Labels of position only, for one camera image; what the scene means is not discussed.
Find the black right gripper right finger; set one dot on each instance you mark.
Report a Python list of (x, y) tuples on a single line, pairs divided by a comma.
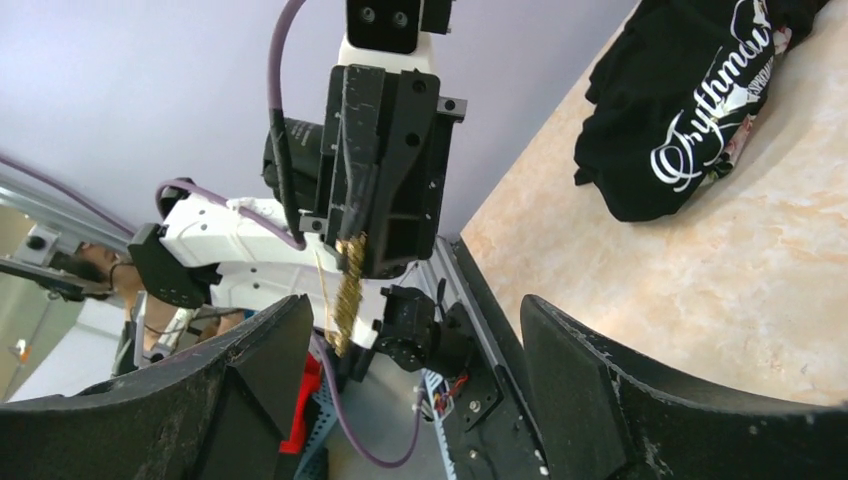
[(606, 411)]

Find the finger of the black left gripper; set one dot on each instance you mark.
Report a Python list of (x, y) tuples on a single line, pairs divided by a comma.
[(358, 95), (405, 208)]

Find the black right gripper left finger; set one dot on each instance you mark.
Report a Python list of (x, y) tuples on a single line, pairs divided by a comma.
[(218, 410)]

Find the small gold brooch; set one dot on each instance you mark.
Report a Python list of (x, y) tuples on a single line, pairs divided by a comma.
[(340, 317)]

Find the black printed t-shirt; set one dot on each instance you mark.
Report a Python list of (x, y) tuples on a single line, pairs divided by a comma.
[(675, 96)]

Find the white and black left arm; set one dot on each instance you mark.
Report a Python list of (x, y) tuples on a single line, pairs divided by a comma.
[(246, 253)]

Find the red cloth in background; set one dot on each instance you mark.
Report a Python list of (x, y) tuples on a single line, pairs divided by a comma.
[(311, 383)]

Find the person in background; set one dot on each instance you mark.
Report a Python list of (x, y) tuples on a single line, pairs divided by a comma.
[(97, 263)]

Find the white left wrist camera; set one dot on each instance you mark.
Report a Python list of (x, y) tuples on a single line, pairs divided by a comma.
[(395, 35)]

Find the aluminium frame rail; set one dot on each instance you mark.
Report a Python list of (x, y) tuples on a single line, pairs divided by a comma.
[(59, 230)]

